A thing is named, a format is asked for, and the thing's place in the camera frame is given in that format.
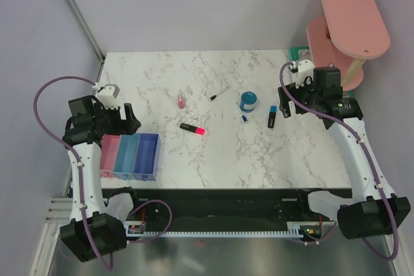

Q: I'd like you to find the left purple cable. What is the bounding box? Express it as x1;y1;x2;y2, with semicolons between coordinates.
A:
34;76;114;271

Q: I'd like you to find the purple storage bin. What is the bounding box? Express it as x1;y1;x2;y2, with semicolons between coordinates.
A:
133;133;162;181

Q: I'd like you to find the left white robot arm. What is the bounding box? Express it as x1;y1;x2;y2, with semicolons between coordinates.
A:
60;95;142;262

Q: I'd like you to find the blue cap black highlighter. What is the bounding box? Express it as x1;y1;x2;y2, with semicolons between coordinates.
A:
267;105;278;129

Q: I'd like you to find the light blue storage bin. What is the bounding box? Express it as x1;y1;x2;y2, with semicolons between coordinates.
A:
113;134;140;180

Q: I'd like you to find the pink two-tier wooden shelf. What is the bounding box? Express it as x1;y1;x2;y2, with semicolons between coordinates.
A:
307;0;391;91

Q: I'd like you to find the pink eraser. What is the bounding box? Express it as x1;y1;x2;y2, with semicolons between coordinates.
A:
177;95;185;109

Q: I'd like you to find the black tip whiteboard marker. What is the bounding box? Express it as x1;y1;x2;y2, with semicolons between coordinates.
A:
210;87;228;101

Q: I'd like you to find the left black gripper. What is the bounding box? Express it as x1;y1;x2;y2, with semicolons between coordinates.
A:
93;102;140;136

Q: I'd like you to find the purple cable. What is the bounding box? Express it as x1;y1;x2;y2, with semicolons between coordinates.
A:
279;61;400;261
34;76;114;271

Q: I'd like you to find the blue round jar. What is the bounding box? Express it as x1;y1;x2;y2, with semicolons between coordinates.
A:
239;91;257;113

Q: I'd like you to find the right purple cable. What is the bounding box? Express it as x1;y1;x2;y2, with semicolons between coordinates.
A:
279;61;400;261

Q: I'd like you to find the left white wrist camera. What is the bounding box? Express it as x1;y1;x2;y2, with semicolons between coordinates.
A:
93;83;120;109

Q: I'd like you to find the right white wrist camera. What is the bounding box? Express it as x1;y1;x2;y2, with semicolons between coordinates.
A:
289;59;315;89

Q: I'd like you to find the pink cap black highlighter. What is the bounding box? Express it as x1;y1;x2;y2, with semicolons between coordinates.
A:
179;123;206;136

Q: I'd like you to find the green book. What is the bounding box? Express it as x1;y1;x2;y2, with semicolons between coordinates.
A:
288;46;310;62

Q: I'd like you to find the white slotted cable duct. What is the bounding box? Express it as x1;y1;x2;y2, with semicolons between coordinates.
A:
124;221;323;239

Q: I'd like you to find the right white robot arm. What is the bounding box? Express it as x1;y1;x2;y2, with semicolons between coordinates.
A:
278;60;411;239

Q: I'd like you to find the blue cap whiteboard marker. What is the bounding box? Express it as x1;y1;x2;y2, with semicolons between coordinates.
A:
235;102;248;124

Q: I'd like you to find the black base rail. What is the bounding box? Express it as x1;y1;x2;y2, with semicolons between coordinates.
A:
102;187;353;229

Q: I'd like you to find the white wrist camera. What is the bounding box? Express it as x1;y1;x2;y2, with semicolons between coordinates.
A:
93;83;120;109
289;59;315;89

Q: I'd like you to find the pink storage bin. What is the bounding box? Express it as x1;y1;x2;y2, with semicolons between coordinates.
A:
100;134;121;178

